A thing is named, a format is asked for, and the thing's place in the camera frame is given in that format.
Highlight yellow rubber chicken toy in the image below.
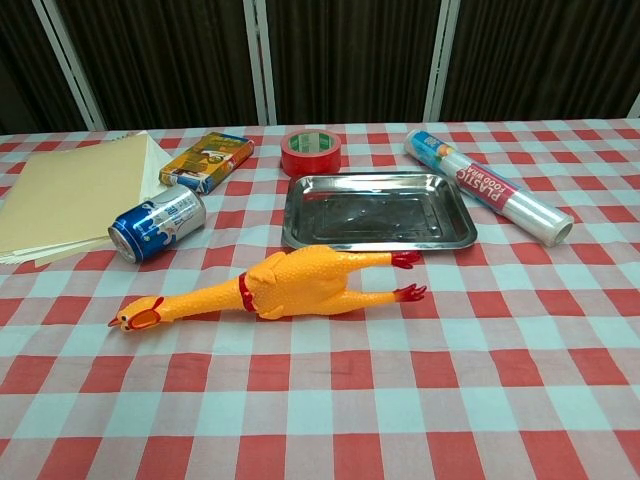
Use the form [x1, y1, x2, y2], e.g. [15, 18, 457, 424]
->
[107, 245, 428, 332]

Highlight rectangular stainless steel tray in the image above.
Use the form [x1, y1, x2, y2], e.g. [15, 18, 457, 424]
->
[280, 171, 478, 253]

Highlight red tape roll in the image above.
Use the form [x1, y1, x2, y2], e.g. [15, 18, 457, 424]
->
[279, 128, 343, 177]

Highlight yellow and blue carton box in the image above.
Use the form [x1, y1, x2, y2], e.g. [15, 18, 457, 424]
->
[158, 131, 255, 195]

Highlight blue and silver drink can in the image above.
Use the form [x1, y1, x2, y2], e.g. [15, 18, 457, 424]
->
[107, 183, 208, 265]

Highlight red white checkered tablecloth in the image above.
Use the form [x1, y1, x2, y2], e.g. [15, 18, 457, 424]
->
[0, 117, 640, 480]

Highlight plastic food wrap roll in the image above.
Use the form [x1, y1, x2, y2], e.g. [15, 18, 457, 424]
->
[403, 128, 575, 249]

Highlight stack of beige paper sheets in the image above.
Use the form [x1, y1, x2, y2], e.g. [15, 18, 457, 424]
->
[0, 130, 174, 269]

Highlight white metal frame post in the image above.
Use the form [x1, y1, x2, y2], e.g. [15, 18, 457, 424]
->
[242, 0, 279, 126]
[33, 0, 107, 132]
[422, 0, 461, 123]

